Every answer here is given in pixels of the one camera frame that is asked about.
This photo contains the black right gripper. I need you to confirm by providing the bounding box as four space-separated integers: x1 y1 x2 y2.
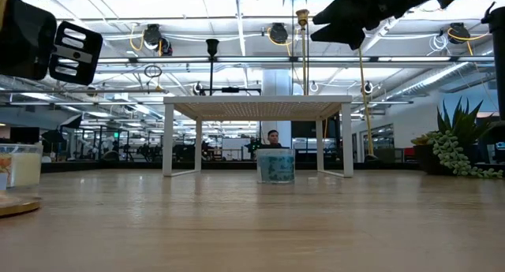
310 0 470 51

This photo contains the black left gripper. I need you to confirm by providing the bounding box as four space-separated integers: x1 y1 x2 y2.
0 0 58 82

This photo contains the yellow candle jar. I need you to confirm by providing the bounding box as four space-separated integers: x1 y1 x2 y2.
0 143 43 192

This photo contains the black candlestick holder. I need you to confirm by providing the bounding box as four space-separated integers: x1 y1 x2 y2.
204 38 220 96

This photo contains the blue candle jar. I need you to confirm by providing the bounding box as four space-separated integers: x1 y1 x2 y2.
256 147 297 185

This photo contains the white perforated shelf riser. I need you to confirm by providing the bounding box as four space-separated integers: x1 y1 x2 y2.
162 95 355 179

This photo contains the person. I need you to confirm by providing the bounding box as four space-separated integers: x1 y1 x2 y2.
266 129 283 149

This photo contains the green artificial succulent plant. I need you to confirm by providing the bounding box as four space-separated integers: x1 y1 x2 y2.
410 98 504 181

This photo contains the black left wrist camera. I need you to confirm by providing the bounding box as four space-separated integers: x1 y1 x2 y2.
48 20 104 87

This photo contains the black ceiling cord reel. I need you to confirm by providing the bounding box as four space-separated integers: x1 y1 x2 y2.
267 22 290 45
447 22 471 45
142 23 174 57

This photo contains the yellow hanging power cord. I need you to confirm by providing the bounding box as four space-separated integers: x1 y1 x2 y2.
357 47 379 161

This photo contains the black overhead camera bar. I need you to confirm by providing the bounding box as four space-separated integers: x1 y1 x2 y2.
192 82 262 97

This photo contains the black aluminium table frame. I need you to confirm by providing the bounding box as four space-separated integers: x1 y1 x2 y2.
41 160 419 173

